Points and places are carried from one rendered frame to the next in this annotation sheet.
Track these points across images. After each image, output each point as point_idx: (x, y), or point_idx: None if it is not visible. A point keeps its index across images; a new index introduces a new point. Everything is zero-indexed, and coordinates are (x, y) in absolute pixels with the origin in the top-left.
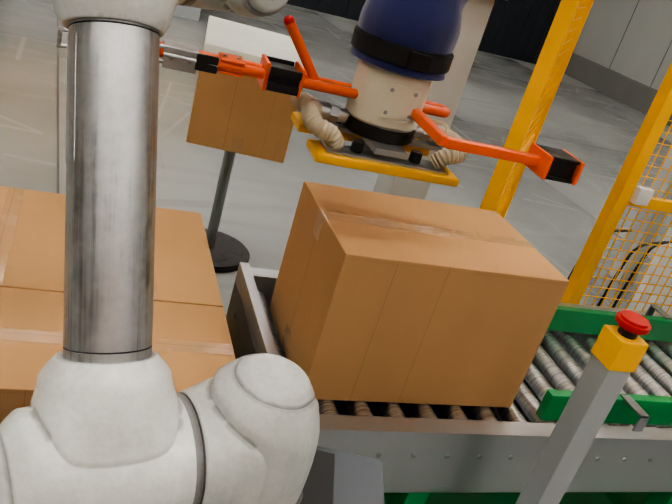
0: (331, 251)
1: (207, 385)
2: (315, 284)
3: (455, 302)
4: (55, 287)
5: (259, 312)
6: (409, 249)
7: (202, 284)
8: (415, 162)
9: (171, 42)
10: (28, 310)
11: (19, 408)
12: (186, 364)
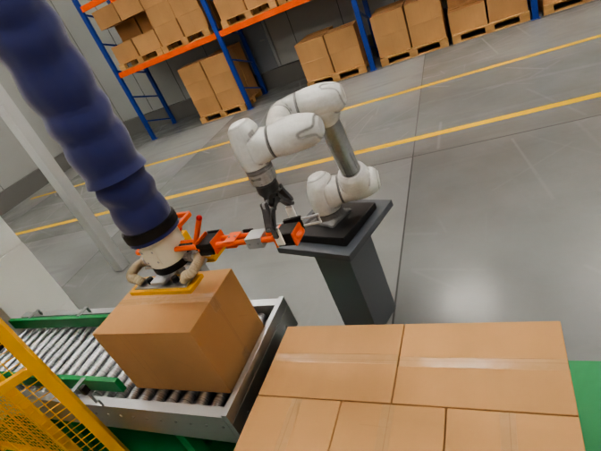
0: (227, 285)
1: (330, 181)
2: (234, 307)
3: None
4: (351, 404)
5: (249, 361)
6: None
7: (257, 418)
8: None
9: (258, 234)
10: (369, 379)
11: (371, 173)
12: (302, 344)
